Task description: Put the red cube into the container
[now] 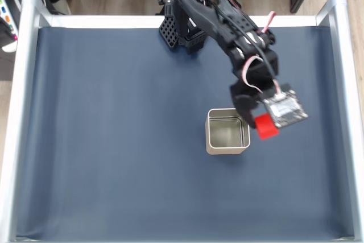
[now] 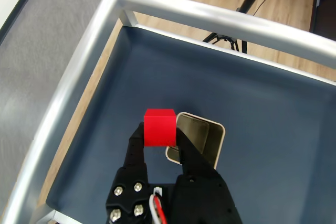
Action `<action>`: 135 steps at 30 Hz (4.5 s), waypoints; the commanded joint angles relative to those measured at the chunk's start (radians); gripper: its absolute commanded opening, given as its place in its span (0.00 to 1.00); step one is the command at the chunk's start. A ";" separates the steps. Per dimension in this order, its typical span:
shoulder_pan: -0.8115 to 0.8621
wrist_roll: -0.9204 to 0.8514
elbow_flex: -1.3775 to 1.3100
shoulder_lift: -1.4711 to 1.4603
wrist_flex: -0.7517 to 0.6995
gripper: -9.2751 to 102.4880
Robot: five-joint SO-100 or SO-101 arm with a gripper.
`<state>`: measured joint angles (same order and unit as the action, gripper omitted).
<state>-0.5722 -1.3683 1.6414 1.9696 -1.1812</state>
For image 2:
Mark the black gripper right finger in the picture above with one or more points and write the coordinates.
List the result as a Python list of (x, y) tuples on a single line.
[(202, 195)]

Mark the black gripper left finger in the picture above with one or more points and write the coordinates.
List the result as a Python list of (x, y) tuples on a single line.
[(131, 171)]

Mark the red cube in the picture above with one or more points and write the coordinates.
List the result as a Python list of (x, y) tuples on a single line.
[(159, 129)]

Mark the square metal tin container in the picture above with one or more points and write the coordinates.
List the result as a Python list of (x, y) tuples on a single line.
[(210, 140)]

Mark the blue-grey table mat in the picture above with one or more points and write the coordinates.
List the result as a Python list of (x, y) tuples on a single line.
[(262, 129)]

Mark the dark furniture panel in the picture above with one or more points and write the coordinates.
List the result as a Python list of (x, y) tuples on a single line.
[(326, 3)]

